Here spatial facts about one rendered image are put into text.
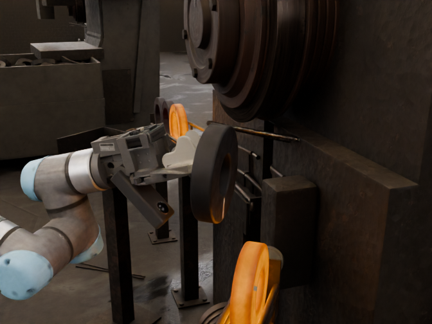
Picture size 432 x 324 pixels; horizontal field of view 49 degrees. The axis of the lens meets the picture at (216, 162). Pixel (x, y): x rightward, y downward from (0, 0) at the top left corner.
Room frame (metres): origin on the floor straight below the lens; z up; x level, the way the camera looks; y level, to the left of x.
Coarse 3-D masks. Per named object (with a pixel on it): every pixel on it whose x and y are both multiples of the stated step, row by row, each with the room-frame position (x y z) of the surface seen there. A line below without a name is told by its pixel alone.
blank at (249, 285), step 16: (240, 256) 0.66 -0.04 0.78; (256, 256) 0.66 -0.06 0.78; (240, 272) 0.64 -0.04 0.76; (256, 272) 0.64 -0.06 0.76; (240, 288) 0.62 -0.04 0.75; (256, 288) 0.65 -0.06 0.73; (240, 304) 0.61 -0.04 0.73; (256, 304) 0.69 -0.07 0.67; (240, 320) 0.61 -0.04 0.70; (256, 320) 0.66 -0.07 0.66
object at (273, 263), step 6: (270, 258) 0.76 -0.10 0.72; (270, 264) 0.75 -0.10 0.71; (276, 264) 0.75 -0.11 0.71; (270, 270) 0.75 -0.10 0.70; (276, 270) 0.75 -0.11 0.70; (270, 276) 0.75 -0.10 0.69; (276, 276) 0.75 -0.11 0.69; (270, 282) 0.75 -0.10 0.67; (276, 282) 0.75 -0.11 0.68; (270, 288) 0.75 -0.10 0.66; (264, 306) 0.75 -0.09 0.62
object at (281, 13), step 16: (272, 0) 0.95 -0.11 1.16; (288, 0) 0.94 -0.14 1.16; (304, 0) 0.95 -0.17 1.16; (272, 16) 0.94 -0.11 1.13; (288, 16) 0.94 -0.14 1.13; (304, 16) 0.95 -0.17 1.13; (272, 32) 0.94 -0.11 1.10; (288, 32) 0.94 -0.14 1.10; (304, 32) 0.95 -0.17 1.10; (272, 48) 0.94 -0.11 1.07; (288, 48) 0.94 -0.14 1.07; (272, 64) 0.94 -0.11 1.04; (288, 64) 0.96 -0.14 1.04; (272, 80) 0.95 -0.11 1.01; (288, 80) 0.97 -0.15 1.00; (256, 96) 1.01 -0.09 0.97; (272, 96) 0.99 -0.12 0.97; (288, 96) 1.00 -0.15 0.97; (240, 112) 1.10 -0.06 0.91; (256, 112) 1.01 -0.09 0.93; (272, 112) 1.06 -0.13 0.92
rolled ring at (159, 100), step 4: (156, 100) 2.20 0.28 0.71; (160, 100) 2.15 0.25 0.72; (164, 100) 2.16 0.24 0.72; (156, 104) 2.21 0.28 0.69; (160, 104) 2.13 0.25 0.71; (156, 108) 2.23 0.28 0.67; (160, 108) 2.12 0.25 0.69; (156, 112) 2.24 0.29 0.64; (160, 112) 2.13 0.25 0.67; (156, 116) 2.24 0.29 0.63; (160, 116) 2.25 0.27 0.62; (156, 120) 2.24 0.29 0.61; (160, 120) 2.24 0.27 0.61
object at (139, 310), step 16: (64, 144) 1.55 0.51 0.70; (80, 144) 1.60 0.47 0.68; (112, 192) 1.48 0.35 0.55; (112, 208) 1.48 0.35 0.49; (112, 224) 1.48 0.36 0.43; (128, 224) 1.52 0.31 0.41; (112, 240) 1.49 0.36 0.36; (128, 240) 1.52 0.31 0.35; (112, 256) 1.49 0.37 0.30; (128, 256) 1.51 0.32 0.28; (112, 272) 1.50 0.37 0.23; (128, 272) 1.51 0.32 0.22; (112, 288) 1.50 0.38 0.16; (128, 288) 1.51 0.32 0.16; (112, 304) 1.51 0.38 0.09; (128, 304) 1.50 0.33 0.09; (96, 320) 1.52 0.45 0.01; (112, 320) 1.51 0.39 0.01; (128, 320) 1.50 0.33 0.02; (144, 320) 1.52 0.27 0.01
